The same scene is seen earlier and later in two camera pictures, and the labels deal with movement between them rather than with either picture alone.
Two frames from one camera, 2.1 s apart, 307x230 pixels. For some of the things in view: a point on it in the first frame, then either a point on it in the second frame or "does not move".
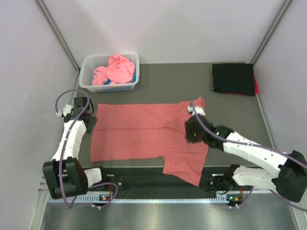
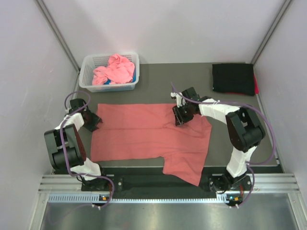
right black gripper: x=189 y=135 -> x=180 y=119
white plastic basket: x=90 y=63 does not move
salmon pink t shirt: x=149 y=132 does not move
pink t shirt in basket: x=120 y=70 does not move
